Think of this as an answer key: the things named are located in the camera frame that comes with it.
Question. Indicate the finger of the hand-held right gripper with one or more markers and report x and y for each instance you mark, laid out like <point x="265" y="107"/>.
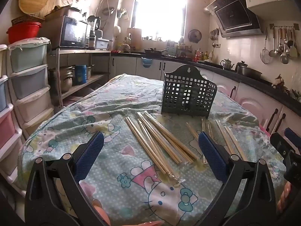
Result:
<point x="292" y="135"/>
<point x="281" y="143"/>

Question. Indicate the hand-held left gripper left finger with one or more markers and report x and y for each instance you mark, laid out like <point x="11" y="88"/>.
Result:
<point x="91" y="153"/>

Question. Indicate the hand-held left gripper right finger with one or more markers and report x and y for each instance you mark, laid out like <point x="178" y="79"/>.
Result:
<point x="211" y="153"/>

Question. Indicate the set of chopsticks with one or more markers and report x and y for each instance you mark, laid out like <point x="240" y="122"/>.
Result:
<point x="152" y="143"/>

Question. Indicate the dark green utensil basket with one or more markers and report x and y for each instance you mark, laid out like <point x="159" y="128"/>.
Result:
<point x="181" y="71"/>

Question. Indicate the row of hanging kitchen utensils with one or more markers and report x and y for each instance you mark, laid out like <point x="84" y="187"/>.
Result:
<point x="283" y="44"/>

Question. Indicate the person's right hand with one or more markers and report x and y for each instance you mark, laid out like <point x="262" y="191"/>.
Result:
<point x="285" y="196"/>

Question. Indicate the person's left hand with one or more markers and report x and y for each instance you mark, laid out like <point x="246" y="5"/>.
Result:
<point x="102" y="213"/>

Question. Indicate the cartoon cat printed blanket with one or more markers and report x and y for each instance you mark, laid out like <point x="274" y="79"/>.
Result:
<point x="117" y="146"/>

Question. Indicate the ginger root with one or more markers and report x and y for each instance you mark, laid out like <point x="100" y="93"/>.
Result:
<point x="278" y="81"/>

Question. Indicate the black kitchen counter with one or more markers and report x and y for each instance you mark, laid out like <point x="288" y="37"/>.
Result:
<point x="265" y="82"/>

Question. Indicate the lidded steel cooking pot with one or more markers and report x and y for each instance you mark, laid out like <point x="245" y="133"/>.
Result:
<point x="249" y="71"/>

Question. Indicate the blue canister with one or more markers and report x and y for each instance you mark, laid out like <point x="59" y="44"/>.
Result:
<point x="80" y="75"/>

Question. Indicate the stacked steel pots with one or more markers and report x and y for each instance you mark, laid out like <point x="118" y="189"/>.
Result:
<point x="63" y="78"/>

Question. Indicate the small steel pot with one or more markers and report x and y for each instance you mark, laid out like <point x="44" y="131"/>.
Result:
<point x="89" y="71"/>

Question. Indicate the steel kettle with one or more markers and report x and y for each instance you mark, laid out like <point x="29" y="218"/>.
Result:
<point x="227" y="64"/>

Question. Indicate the pastel plastic drawer unit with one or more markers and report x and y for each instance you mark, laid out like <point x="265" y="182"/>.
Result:
<point x="28" y="80"/>

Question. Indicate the group of condiment bottles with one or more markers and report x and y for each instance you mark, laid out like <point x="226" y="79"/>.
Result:
<point x="199" y="56"/>

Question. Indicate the metal shelf rack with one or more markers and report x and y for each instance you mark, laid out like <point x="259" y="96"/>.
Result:
<point x="82" y="51"/>

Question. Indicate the blue hanging bin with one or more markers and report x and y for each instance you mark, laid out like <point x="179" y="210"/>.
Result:
<point x="147" y="62"/>

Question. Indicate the grey-blue plastic tray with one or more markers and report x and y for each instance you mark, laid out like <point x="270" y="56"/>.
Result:
<point x="103" y="43"/>

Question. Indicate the small hanging utensil set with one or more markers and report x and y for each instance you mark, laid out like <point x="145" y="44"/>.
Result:
<point x="214" y="36"/>

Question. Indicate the black wok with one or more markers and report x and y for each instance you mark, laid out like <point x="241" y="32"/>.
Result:
<point x="154" y="51"/>

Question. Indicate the black microwave oven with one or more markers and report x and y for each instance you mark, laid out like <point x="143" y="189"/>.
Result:
<point x="70" y="31"/>

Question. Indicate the black blender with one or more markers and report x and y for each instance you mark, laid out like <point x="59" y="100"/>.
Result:
<point x="93" y="26"/>

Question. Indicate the black range hood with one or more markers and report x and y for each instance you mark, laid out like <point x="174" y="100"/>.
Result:
<point x="235" y="11"/>

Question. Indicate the red plastic bucket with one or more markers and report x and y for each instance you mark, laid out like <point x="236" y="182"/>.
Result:
<point x="23" y="31"/>

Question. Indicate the kitchen window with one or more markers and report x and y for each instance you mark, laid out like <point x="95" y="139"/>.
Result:
<point x="160" y="11"/>

